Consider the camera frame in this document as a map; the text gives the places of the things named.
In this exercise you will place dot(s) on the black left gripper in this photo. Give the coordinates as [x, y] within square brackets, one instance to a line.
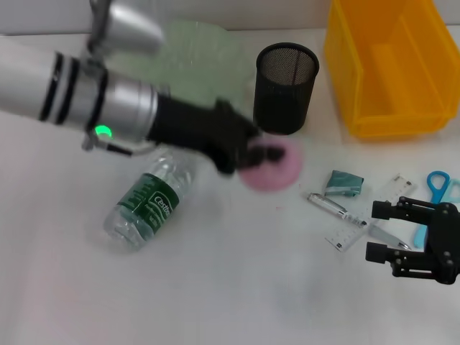
[194, 125]

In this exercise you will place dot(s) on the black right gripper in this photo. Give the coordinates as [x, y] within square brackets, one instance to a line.
[447, 244]

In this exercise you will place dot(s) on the pink sponge ball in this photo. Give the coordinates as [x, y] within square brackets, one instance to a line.
[273, 178]

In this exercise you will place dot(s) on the blue scissors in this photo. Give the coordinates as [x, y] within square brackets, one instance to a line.
[419, 239]

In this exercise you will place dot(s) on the teal plastic wrapper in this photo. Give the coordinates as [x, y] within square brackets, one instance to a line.
[343, 183]

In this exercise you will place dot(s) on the clear green-label water bottle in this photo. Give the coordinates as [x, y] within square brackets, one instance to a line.
[151, 205]

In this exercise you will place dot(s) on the clear plastic ruler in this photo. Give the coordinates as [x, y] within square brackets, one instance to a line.
[399, 188]

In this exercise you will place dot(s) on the black mesh pen holder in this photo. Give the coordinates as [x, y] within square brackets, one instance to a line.
[284, 104]

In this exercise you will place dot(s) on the clear ballpoint pen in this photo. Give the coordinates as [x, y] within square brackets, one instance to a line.
[328, 204]

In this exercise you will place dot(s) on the green glass fruit plate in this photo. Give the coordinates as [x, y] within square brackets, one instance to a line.
[201, 61]

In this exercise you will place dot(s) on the yellow plastic bin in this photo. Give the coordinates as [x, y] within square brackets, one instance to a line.
[395, 125]

